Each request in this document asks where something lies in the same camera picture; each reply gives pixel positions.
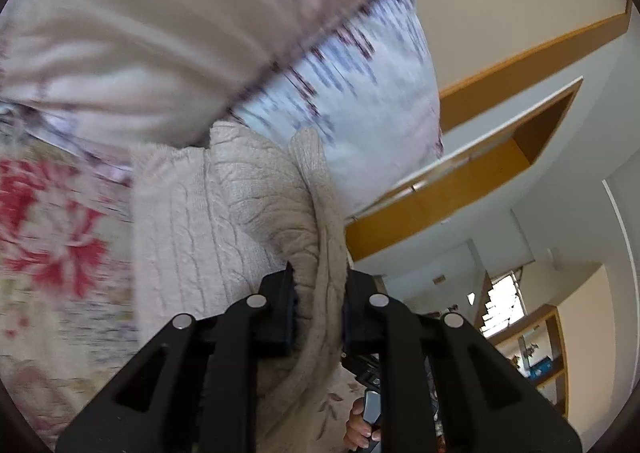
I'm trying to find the wooden wardrobe side panel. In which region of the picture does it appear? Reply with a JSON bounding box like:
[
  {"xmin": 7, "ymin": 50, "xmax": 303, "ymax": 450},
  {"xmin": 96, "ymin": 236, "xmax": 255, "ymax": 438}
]
[{"xmin": 345, "ymin": 78, "xmax": 584, "ymax": 262}]

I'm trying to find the person's right hand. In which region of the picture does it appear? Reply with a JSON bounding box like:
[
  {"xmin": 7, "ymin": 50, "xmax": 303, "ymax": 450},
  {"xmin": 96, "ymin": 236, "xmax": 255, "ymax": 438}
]
[{"xmin": 344, "ymin": 398, "xmax": 383, "ymax": 451}]

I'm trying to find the white and pink floral pillow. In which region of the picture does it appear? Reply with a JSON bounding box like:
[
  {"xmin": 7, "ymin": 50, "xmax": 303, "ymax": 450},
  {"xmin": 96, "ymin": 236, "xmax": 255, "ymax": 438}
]
[{"xmin": 232, "ymin": 0, "xmax": 446, "ymax": 218}]

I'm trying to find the floral bedspread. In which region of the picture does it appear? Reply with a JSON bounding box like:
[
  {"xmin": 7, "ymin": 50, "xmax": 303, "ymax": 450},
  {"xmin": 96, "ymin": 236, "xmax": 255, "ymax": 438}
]
[{"xmin": 0, "ymin": 98, "xmax": 361, "ymax": 451}]

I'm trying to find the wooden wall shelf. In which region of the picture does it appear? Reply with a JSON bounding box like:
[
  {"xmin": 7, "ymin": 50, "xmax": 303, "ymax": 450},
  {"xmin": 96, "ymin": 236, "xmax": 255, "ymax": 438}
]
[{"xmin": 487, "ymin": 304, "xmax": 570, "ymax": 420}]

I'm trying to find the beige and white pillow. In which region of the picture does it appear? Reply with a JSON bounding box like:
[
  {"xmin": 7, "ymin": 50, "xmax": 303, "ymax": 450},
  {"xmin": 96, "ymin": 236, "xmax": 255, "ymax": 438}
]
[{"xmin": 0, "ymin": 0, "xmax": 416, "ymax": 146}]

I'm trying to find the window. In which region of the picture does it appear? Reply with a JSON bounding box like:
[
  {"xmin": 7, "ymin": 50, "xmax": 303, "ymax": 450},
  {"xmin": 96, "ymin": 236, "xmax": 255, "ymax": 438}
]
[{"xmin": 480, "ymin": 270, "xmax": 526, "ymax": 339}]

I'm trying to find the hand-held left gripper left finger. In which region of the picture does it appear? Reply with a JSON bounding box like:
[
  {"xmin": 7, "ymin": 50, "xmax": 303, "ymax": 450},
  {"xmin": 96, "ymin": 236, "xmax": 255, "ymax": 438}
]
[{"xmin": 55, "ymin": 260, "xmax": 296, "ymax": 453}]

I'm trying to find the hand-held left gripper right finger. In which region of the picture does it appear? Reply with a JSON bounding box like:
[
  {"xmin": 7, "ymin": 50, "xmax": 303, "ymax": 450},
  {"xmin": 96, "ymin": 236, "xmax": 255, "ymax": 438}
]
[{"xmin": 342, "ymin": 270, "xmax": 583, "ymax": 453}]

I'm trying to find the beige cable-knit sweater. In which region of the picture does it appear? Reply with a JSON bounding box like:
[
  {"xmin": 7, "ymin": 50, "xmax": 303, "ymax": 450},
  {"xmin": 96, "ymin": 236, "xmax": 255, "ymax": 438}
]
[{"xmin": 130, "ymin": 122, "xmax": 353, "ymax": 444}]

